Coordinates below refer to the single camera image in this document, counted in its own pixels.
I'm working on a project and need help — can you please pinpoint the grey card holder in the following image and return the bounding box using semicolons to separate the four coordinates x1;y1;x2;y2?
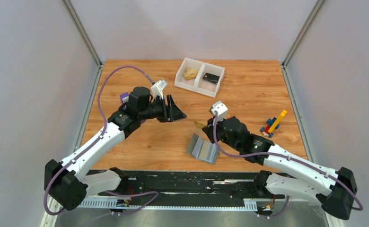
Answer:
186;133;219;164

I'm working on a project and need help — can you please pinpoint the right aluminium corner post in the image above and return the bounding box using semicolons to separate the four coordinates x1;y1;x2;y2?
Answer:
283;0;326;66

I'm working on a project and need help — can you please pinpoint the black card in tray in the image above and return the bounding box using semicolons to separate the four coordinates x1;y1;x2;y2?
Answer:
202;73;220;84

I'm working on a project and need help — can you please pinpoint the aluminium corner post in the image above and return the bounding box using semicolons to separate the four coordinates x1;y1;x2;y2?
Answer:
283;0;326;66
61;0;103;68

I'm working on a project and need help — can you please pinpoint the colourful toy brick figure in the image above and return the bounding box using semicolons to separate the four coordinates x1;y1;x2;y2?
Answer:
260;110;287;138

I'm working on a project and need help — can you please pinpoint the purple metronome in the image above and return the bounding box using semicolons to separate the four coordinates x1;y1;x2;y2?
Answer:
120;92;129;104

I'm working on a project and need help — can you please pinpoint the left aluminium corner post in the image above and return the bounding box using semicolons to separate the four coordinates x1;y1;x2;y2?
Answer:
61;0;103;68

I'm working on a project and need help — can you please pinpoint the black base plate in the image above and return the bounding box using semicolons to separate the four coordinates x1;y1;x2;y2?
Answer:
113;170;285;208

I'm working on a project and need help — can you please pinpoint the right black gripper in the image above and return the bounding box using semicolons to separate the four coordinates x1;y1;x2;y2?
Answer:
202;115;241;152

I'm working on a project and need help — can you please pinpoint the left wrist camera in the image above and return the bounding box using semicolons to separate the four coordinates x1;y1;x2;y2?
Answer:
151;79;167;100

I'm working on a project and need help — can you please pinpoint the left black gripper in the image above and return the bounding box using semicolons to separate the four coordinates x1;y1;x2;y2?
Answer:
139;95;187;123

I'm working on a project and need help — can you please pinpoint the aluminium rail frame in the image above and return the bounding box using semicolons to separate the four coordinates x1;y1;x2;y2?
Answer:
48;176;336;212

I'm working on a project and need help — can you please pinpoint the gold card in tray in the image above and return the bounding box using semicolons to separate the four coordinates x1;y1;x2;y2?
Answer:
183;68;199;80

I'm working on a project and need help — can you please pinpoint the white two-compartment tray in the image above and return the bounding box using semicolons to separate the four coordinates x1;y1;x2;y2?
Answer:
174;58;225;98

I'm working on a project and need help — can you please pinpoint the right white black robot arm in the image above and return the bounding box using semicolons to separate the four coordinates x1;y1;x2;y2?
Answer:
202;117;363;220

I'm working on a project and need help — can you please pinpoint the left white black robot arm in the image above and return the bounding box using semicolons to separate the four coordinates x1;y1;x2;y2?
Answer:
44;87;187;210

